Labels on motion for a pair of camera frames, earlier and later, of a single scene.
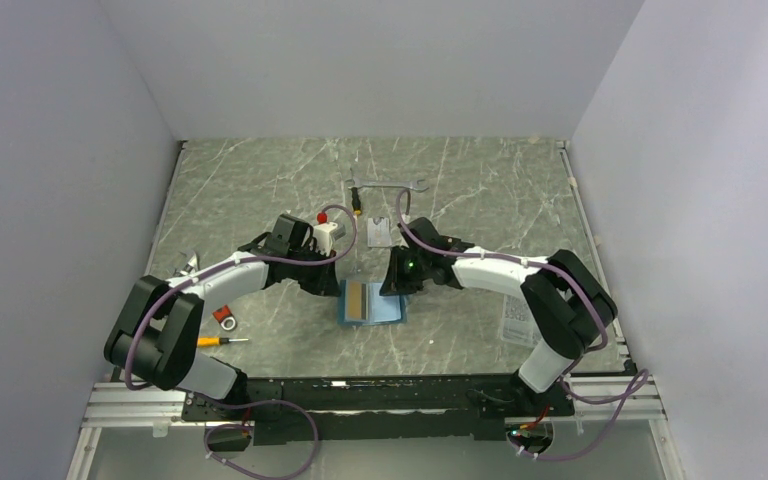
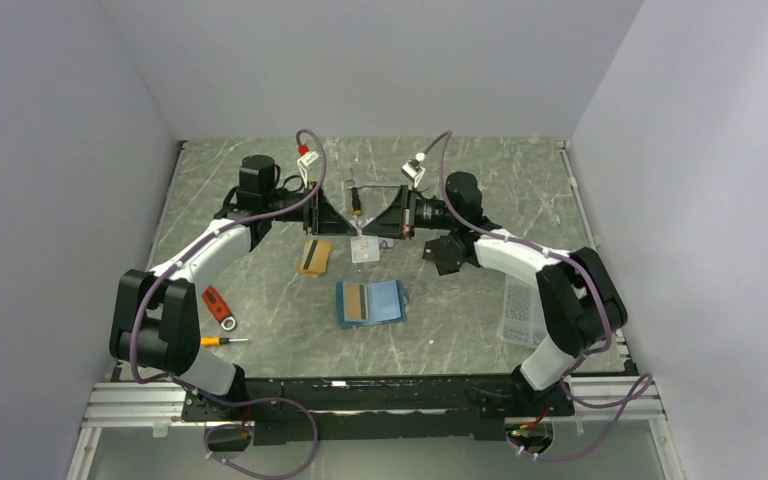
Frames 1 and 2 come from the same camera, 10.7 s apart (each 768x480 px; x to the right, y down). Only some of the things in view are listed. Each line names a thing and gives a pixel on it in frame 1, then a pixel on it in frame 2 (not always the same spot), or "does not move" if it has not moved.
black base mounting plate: x=357 y=409 does not move
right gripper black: x=394 y=284 to x=399 y=220
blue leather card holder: x=361 y=305 does not move
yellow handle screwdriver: x=211 y=341 does not move
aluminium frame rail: x=621 y=398 does not move
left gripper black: x=325 y=283 to x=319 y=217
